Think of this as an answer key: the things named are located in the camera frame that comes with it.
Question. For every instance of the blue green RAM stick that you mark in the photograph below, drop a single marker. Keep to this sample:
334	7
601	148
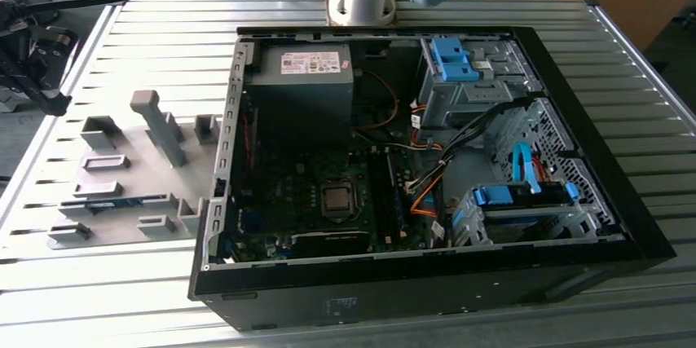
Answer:
119	203

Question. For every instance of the grey parts rack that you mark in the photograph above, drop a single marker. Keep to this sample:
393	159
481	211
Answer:
137	185

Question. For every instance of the grey power supply unit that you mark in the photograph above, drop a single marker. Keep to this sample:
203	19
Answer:
305	79

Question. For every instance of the white four pin socket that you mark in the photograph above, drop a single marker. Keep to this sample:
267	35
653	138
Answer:
299	168

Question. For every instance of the green motherboard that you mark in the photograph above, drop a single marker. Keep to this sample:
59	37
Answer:
283	201

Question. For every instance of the silver CPU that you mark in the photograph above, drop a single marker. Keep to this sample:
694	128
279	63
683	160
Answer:
338	200

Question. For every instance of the black graphics card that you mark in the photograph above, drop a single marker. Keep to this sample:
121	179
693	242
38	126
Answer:
333	244

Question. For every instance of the blue drive bay latch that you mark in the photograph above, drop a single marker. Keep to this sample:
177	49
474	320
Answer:
449	48

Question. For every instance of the white board power connector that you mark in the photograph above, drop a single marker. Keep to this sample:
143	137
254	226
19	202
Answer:
411	188

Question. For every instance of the metal drive cage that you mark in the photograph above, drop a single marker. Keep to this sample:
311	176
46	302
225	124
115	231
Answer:
479	95

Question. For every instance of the black PC case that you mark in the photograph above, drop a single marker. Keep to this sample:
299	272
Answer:
381	291

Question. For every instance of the hard disk in blue carrier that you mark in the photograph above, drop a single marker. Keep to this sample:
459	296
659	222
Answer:
495	195

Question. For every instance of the metal disk bay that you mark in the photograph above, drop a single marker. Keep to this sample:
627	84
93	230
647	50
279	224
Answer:
545	221

